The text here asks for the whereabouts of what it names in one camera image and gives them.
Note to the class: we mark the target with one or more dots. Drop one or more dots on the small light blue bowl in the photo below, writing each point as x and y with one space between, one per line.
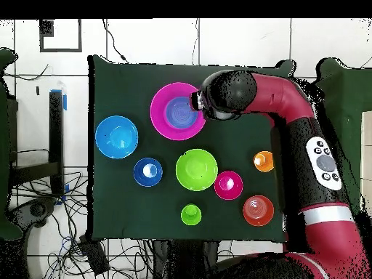
181 114

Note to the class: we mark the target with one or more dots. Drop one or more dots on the large pink bowl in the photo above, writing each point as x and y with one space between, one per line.
158 116

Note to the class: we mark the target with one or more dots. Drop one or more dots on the orange cup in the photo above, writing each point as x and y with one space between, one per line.
263 162

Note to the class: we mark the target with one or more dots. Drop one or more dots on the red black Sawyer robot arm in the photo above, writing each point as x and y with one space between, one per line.
279 93

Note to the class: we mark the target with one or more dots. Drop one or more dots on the lime green bowl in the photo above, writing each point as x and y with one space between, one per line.
196 170

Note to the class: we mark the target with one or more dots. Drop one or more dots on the large light blue bowl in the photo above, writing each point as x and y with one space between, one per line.
116 136

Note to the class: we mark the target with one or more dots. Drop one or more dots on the dark blue bowl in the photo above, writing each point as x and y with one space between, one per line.
139 173

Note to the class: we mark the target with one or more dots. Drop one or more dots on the small pink bowl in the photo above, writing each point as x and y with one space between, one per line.
232 189

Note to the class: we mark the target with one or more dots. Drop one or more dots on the green cup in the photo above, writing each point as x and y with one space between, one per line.
191 215

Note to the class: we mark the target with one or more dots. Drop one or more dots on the dark green tablecloth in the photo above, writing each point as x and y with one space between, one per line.
130 203

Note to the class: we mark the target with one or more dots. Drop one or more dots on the orange bowl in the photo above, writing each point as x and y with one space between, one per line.
258 210

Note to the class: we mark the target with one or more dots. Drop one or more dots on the black stand with blue tape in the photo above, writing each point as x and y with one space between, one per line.
56 130

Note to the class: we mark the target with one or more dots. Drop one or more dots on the green cloth covered side table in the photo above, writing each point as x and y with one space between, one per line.
4 145
348 96

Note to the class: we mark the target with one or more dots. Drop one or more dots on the black power brick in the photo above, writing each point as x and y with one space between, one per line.
94 255

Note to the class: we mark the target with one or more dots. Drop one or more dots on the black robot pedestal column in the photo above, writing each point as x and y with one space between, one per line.
186 258

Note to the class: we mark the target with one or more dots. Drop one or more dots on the black pedestal foot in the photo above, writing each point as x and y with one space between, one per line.
32 210

